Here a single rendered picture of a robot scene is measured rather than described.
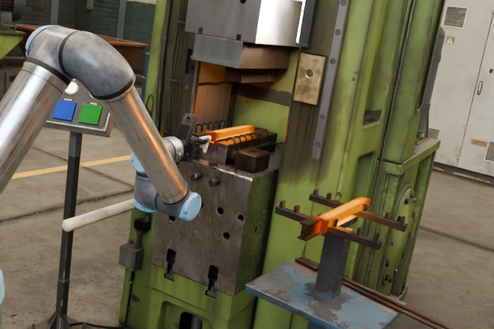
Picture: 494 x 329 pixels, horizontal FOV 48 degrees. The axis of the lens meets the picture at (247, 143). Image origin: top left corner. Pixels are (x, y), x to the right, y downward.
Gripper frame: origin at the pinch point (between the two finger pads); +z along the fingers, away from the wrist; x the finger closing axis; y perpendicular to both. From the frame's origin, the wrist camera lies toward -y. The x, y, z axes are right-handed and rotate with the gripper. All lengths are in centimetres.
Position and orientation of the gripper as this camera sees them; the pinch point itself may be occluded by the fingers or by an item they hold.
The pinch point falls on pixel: (206, 135)
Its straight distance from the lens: 203.5
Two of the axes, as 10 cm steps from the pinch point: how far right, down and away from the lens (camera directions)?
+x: 8.7, 2.3, -4.4
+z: 4.7, -1.5, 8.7
